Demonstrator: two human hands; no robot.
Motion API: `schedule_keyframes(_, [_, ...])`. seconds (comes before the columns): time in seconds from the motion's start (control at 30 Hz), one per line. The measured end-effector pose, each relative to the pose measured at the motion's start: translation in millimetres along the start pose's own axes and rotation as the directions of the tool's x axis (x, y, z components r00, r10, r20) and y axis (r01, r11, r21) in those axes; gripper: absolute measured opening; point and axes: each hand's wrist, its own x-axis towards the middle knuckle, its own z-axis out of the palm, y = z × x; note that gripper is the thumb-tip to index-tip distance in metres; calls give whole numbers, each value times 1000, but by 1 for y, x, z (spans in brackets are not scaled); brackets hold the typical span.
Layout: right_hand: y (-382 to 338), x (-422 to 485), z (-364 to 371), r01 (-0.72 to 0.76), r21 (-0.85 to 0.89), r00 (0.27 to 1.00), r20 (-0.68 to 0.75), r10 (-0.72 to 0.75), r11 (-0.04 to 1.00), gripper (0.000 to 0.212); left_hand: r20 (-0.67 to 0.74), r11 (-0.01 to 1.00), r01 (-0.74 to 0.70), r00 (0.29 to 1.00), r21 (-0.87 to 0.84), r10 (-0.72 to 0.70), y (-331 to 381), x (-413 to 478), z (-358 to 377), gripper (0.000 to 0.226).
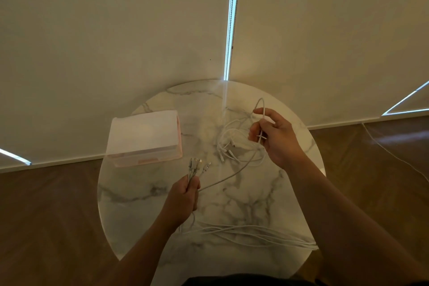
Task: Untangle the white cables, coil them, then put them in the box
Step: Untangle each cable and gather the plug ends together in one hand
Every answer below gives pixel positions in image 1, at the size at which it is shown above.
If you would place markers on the person's right hand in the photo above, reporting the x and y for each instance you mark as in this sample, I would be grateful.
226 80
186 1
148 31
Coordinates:
281 143

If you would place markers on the person's left hand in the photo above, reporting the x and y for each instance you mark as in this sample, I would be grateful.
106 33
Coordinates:
181 202

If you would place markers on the pink white storage box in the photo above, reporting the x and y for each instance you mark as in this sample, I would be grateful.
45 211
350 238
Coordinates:
144 131

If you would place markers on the person's right forearm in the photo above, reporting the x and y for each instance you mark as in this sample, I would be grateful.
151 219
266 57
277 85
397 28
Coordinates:
348 225

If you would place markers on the person's black clothing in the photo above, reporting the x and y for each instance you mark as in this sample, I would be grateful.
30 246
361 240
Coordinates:
248 281

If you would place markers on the beige roller blind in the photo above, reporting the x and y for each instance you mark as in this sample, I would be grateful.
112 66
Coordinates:
100 44
335 37

